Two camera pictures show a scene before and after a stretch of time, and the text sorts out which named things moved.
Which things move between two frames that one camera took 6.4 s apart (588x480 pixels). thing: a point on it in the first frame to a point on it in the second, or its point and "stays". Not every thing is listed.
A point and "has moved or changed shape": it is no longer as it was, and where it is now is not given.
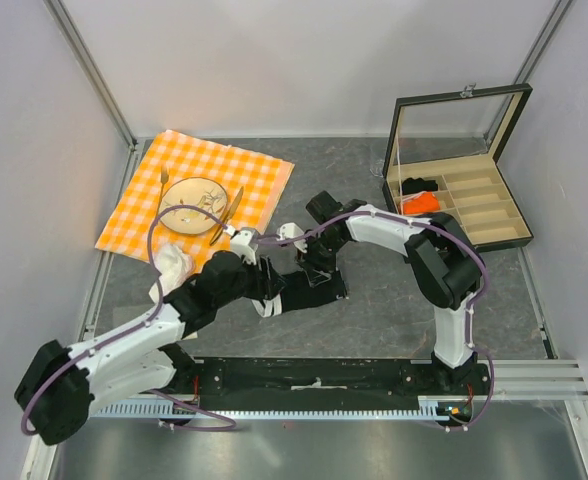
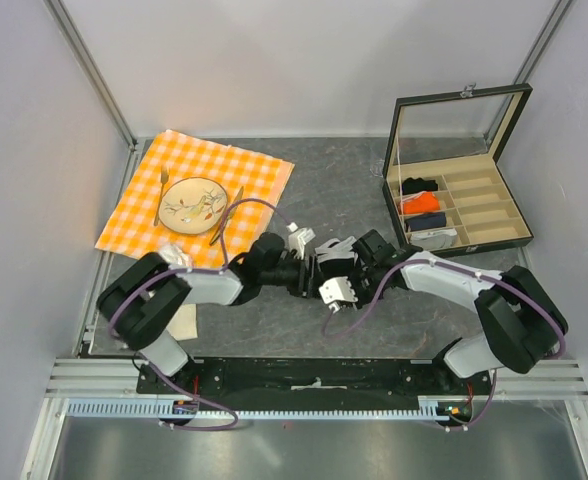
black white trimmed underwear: x=297 y=292 has moved or changed shape
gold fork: x=164 y=175 stays
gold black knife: x=227 y=216 stays
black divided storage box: x=442 y=159 stays
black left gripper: x=268 y=282 to x=307 y=281
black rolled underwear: x=416 y=185 stays
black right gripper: x=310 y=258 to x=361 y=299
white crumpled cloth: x=174 y=266 stays
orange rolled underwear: x=424 y=202 stays
